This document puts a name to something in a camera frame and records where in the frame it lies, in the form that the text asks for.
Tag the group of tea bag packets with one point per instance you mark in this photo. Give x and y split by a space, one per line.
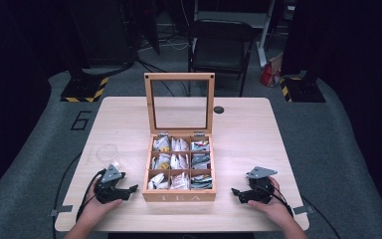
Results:
179 162

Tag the black cabinet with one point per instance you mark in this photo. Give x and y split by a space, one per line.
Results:
102 33

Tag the black folding chair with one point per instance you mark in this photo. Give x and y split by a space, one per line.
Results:
219 53

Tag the person's right hand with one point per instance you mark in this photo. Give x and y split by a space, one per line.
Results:
277 209

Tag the striped black stand base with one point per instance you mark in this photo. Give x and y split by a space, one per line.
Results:
301 89
84 89

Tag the clear glass cup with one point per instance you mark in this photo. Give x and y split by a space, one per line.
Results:
107 154

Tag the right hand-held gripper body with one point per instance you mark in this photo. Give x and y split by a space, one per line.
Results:
261 191

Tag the red paper bag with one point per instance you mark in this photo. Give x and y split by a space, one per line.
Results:
271 73

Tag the grey tape piece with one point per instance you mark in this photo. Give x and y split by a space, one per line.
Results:
61 210
303 209

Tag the black round table grommet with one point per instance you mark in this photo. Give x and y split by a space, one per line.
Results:
219 110

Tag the person's left hand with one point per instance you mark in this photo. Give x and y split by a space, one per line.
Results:
96 210

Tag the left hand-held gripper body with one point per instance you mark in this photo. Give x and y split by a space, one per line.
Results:
107 191

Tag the wooden tea box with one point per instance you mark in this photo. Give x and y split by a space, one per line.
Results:
179 195

